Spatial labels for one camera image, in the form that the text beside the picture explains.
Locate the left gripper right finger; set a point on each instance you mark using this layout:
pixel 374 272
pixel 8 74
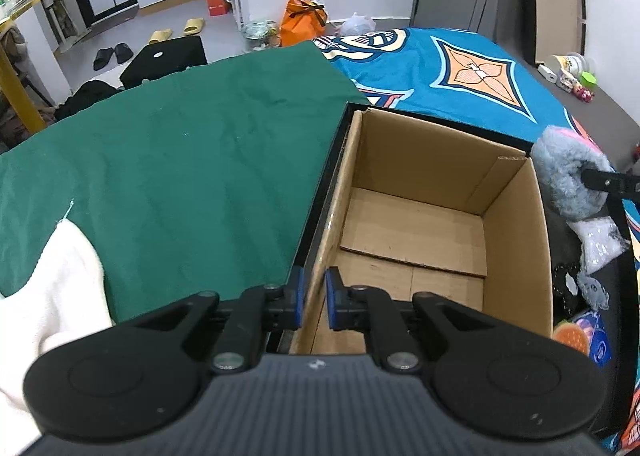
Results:
pixel 492 376

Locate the white charger block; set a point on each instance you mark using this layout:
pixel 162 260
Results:
pixel 547 73

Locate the brown cardboard box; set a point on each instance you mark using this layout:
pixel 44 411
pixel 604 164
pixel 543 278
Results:
pixel 420 206

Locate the right black slipper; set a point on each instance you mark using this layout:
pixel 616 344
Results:
pixel 123 53

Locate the hamburger plush toy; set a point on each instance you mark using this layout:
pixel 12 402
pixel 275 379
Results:
pixel 571 335

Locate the black laptop bag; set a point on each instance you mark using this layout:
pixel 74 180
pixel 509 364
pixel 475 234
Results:
pixel 157 60

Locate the green cloth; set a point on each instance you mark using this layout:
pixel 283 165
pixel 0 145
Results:
pixel 201 180

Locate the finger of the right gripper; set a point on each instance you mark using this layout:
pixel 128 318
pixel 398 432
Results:
pixel 610 182

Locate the red small toy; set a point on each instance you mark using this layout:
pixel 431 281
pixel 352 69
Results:
pixel 583 94

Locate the blue tissue pack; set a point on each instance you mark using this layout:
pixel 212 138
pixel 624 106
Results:
pixel 592 325

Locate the grey round plush toy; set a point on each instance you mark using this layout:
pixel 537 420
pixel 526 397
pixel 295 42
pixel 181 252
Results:
pixel 560 155

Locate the orange bag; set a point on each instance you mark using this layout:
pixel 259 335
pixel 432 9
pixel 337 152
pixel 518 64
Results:
pixel 302 21

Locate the white towel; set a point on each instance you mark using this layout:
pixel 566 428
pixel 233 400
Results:
pixel 63 300

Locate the white plastic bag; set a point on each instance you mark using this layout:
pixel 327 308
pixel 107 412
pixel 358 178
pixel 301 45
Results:
pixel 356 25

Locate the black dotted soft pouch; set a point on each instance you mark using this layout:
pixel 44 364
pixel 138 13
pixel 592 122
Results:
pixel 565 293

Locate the grey totoro plush toy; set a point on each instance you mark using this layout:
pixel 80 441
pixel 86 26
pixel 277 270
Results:
pixel 593 292

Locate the blue patterned blanket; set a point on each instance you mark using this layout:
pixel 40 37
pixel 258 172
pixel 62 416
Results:
pixel 452 75

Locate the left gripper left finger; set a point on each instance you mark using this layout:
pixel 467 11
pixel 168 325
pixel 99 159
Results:
pixel 137 377

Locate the green small cup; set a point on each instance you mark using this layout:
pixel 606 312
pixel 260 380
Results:
pixel 588 80

